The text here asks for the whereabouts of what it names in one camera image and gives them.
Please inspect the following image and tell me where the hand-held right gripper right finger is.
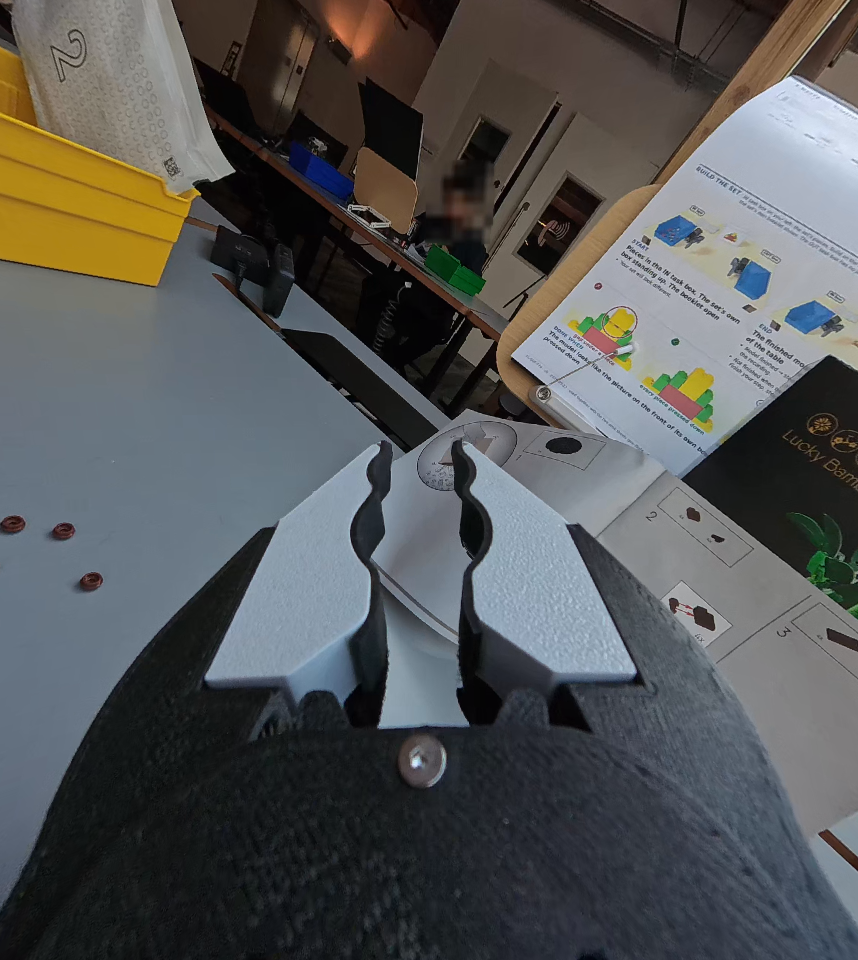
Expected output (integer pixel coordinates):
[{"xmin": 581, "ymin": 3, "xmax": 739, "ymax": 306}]
[{"xmin": 453, "ymin": 439, "xmax": 640, "ymax": 710}]

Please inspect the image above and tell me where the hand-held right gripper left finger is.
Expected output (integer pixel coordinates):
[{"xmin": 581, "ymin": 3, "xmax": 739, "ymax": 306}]
[{"xmin": 204, "ymin": 441, "xmax": 392, "ymax": 727}]

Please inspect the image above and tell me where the yellow plastic bin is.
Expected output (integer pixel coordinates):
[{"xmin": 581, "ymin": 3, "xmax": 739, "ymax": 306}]
[{"xmin": 0, "ymin": 21, "xmax": 201, "ymax": 288}]

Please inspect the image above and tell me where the grey instruction booklet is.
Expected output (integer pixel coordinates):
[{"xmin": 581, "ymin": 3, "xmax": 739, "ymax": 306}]
[{"xmin": 371, "ymin": 411, "xmax": 858, "ymax": 835}]

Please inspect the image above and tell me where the black flat pad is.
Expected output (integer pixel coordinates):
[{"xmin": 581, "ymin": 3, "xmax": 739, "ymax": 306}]
[{"xmin": 282, "ymin": 327, "xmax": 451, "ymax": 451}]

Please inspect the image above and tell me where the dark toy set box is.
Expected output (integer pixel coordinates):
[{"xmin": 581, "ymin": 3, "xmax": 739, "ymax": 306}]
[{"xmin": 680, "ymin": 356, "xmax": 858, "ymax": 661}]

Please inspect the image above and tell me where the dark grey power bank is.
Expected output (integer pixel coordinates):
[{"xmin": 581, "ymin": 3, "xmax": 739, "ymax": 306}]
[{"xmin": 262, "ymin": 241, "xmax": 296, "ymax": 318}]

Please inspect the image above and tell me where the wooden document stand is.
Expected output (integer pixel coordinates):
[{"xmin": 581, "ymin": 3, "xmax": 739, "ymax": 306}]
[{"xmin": 495, "ymin": 183, "xmax": 666, "ymax": 429}]

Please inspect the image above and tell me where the green plastic bin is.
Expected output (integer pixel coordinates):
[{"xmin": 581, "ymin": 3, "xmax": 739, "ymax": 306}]
[{"xmin": 425, "ymin": 243, "xmax": 487, "ymax": 295}]

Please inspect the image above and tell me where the black power adapter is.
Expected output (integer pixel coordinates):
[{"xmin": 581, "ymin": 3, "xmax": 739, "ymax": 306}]
[{"xmin": 210, "ymin": 225, "xmax": 272, "ymax": 290}]

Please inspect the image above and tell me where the long grey table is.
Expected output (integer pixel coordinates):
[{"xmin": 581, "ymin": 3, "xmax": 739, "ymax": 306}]
[{"xmin": 204, "ymin": 105, "xmax": 508, "ymax": 340}]

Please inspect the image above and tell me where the printed instruction sheet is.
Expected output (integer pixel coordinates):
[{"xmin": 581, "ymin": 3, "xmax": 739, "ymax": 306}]
[{"xmin": 511, "ymin": 75, "xmax": 858, "ymax": 477}]

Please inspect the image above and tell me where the wooden board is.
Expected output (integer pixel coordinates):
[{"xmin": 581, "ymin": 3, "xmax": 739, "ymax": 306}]
[{"xmin": 354, "ymin": 146, "xmax": 418, "ymax": 234}]

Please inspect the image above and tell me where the blue plastic bin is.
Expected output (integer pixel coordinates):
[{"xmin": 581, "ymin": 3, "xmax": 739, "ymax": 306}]
[{"xmin": 288, "ymin": 141, "xmax": 358, "ymax": 200}]

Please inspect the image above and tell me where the black panel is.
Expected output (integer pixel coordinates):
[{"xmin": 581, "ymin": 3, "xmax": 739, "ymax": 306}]
[{"xmin": 357, "ymin": 78, "xmax": 424, "ymax": 181}]

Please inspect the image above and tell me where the white paper bag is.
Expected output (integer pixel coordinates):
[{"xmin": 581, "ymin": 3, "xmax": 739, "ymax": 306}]
[{"xmin": 12, "ymin": 0, "xmax": 235, "ymax": 196}]

